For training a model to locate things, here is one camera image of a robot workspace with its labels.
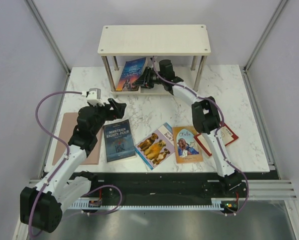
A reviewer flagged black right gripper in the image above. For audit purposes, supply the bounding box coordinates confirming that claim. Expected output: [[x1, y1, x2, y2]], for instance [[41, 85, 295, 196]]
[[132, 66, 165, 90]]

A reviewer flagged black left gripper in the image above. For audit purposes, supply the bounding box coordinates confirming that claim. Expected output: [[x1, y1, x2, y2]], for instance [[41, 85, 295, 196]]
[[88, 98, 126, 135]]

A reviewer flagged Jane Eyre book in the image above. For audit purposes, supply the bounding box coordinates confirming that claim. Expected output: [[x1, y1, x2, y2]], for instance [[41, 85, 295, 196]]
[[115, 57, 148, 92]]

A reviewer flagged Nineteen Eighty-Four book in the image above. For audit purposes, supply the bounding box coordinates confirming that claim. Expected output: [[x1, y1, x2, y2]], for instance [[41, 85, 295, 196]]
[[103, 119, 136, 163]]

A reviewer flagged red cream cover book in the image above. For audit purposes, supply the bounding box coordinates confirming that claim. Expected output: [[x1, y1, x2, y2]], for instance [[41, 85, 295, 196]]
[[194, 123, 239, 158]]

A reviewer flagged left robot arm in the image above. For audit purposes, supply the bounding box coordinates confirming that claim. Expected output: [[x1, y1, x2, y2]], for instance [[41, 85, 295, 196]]
[[20, 98, 127, 233]]

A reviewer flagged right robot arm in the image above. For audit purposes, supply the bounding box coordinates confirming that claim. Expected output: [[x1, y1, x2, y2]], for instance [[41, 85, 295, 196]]
[[132, 59, 242, 197]]

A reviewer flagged white two-tier wooden shelf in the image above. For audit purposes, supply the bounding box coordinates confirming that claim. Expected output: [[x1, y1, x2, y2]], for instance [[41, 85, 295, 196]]
[[97, 24, 211, 97]]

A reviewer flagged pink file folder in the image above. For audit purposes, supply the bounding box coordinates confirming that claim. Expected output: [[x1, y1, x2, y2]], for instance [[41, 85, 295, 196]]
[[52, 112, 103, 166]]

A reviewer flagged dog picture book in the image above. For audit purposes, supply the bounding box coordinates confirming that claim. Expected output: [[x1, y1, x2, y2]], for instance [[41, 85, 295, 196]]
[[135, 122, 175, 170]]

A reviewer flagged Othello book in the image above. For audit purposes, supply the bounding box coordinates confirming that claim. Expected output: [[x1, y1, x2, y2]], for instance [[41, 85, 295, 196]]
[[172, 126, 204, 164]]

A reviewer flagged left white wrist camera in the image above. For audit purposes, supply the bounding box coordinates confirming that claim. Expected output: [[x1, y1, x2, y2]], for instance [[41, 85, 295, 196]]
[[80, 88, 105, 107]]

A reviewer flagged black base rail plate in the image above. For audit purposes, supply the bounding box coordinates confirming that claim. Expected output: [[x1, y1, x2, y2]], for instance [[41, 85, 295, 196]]
[[70, 171, 248, 207]]

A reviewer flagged white slotted cable duct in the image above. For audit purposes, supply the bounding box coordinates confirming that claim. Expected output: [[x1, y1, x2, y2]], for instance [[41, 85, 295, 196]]
[[68, 198, 238, 211]]

